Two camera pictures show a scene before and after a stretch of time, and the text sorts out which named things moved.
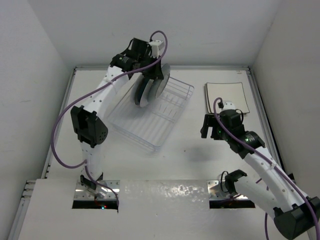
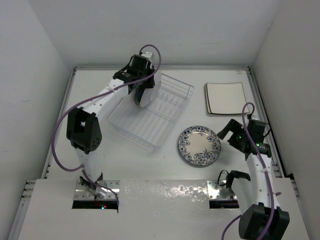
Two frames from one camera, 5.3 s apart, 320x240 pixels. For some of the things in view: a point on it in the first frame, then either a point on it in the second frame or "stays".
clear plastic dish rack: [149, 126] stays
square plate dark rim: [228, 91] stays
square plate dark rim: [228, 91] stays
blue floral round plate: [166, 70] -> [199, 145]
